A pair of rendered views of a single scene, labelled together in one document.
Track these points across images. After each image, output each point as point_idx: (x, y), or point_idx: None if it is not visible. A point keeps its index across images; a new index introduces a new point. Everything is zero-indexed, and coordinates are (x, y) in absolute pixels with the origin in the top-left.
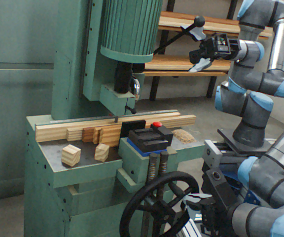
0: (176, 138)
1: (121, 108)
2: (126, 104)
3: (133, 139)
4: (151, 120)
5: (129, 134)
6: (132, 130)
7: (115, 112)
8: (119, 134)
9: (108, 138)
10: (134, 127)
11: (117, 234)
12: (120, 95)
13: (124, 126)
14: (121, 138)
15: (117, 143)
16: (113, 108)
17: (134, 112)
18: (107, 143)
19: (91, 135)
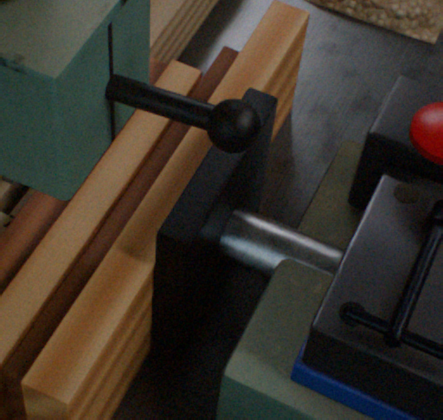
0: (362, 22)
1: (86, 129)
2: (113, 71)
3: (384, 386)
4: None
5: (317, 346)
6: (330, 310)
7: (47, 179)
8: (148, 305)
9: (100, 396)
10: (232, 197)
11: None
12: (26, 24)
13: (193, 255)
14: (172, 318)
15: (146, 348)
16: (6, 153)
17: (253, 139)
18: (99, 419)
19: None
